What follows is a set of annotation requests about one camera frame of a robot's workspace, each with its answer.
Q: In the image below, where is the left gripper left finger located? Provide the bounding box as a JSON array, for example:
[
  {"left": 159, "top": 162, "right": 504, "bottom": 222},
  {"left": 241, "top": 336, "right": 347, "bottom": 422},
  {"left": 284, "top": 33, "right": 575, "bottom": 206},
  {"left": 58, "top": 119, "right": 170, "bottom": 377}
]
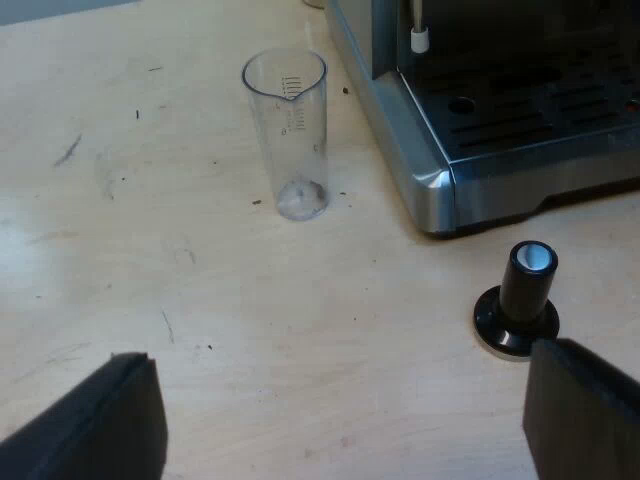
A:
[{"left": 0, "top": 351, "right": 169, "bottom": 480}]

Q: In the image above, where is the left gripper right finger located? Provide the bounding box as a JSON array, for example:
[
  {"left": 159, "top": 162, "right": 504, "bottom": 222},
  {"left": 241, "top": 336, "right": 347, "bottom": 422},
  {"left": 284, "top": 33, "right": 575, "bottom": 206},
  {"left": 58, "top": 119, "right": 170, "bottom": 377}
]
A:
[{"left": 521, "top": 337, "right": 640, "bottom": 480}]

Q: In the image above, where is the steel espresso machine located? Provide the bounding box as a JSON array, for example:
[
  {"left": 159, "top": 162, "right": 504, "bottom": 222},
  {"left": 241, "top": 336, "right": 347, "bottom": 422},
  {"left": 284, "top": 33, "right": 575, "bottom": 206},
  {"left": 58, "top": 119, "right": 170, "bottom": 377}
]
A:
[{"left": 324, "top": 0, "right": 640, "bottom": 238}]

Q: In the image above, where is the small black tamper with knob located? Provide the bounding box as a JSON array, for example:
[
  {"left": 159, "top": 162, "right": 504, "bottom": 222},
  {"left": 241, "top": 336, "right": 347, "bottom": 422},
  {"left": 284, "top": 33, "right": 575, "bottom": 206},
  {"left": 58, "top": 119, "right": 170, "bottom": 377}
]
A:
[{"left": 473, "top": 240, "right": 561, "bottom": 363}]

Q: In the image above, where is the clear measuring glass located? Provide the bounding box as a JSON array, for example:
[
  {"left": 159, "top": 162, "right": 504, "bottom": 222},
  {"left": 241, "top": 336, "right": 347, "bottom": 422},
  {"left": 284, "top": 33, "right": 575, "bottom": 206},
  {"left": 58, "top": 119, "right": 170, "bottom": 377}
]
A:
[{"left": 241, "top": 47, "right": 331, "bottom": 222}]

